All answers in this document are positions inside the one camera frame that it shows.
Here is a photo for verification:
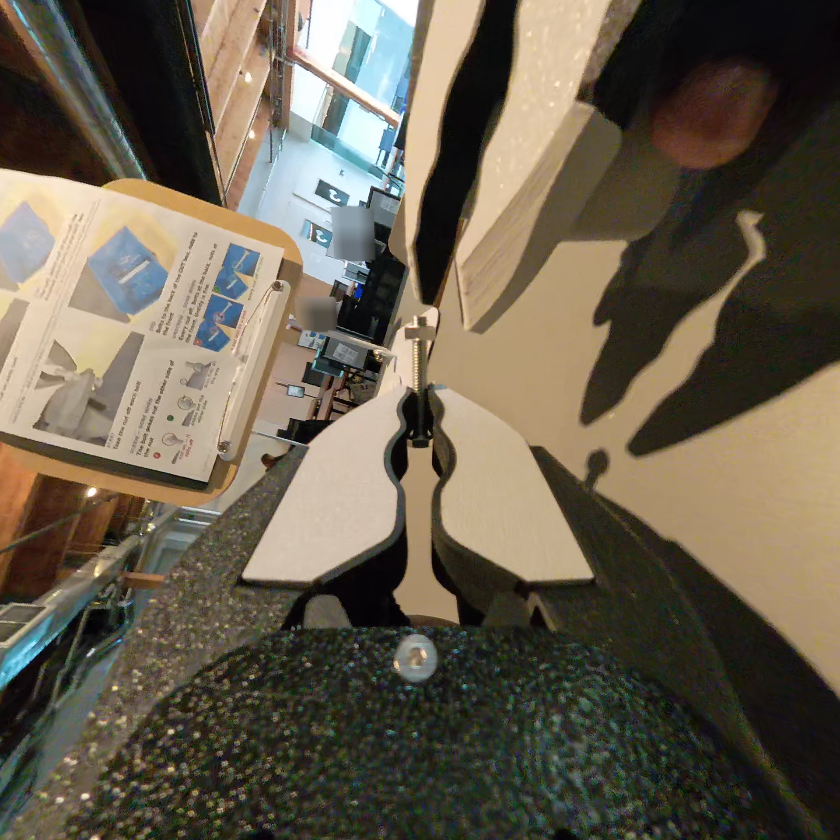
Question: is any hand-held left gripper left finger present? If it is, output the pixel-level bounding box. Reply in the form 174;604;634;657
241;385;410;629

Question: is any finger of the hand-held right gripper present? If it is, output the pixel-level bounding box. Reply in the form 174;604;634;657
402;0;521;306
454;0;622;333

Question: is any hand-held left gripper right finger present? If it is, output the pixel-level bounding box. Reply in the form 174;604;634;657
430;392;597;629

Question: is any silver threaded bolt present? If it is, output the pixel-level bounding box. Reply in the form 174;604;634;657
407;315;435;450

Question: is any person's right hand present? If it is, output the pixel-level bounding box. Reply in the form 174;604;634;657
651;59;781;170

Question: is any black computer monitor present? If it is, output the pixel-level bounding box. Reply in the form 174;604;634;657
315;338;370;376

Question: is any white clip bar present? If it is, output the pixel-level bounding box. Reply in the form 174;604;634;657
217;279;294;462

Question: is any black crate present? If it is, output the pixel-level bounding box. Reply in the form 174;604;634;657
357;252;408;329

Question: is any wooden document board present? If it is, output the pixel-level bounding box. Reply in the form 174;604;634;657
0;178;304;508

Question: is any printed instruction sheet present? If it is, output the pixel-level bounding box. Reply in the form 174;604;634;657
0;169;284;485

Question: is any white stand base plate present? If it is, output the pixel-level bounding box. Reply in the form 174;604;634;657
377;307;439;403

